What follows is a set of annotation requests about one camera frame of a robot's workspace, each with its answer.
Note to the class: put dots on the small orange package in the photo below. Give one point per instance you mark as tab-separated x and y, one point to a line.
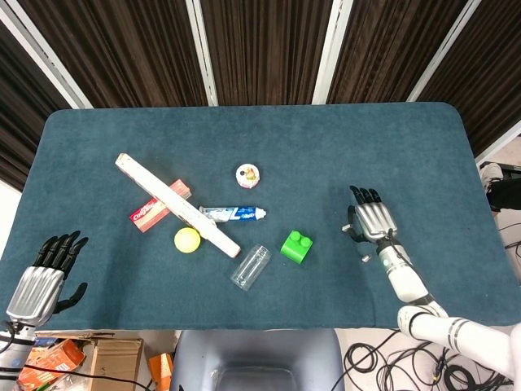
160	366

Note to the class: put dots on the orange snack package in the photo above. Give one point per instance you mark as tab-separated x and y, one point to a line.
53	360

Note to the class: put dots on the blue white toothpaste tube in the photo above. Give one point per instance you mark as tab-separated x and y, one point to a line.
240	212

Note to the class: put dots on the grey blue robot body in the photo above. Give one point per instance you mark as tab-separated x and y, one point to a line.
256	354

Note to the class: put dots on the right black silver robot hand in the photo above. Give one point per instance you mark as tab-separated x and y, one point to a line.
374	222

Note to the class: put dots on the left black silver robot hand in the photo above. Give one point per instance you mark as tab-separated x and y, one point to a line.
36	293

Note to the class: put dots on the teal tablecloth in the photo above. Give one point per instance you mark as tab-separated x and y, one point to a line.
260	134

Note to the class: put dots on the long white cling film box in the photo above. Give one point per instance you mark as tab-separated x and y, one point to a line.
171	199

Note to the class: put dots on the white frame post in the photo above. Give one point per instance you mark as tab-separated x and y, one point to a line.
202	53
331	53
45	57
498	142
443	53

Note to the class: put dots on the black bag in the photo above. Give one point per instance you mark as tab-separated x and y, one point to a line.
506	191

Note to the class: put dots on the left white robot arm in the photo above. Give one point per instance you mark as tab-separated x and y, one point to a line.
12	346

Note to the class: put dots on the brown cardboard box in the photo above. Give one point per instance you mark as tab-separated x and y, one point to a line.
116	358

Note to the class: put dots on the green building block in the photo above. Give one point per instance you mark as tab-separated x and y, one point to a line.
296	250

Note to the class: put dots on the yellow green ball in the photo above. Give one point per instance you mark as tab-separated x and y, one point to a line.
187	241

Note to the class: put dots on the white shoe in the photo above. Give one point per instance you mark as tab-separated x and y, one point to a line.
490	173

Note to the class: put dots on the red Colgate toothpaste box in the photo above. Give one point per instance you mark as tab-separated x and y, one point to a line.
148	213

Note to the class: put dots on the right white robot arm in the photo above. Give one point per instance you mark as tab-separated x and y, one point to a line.
407	281

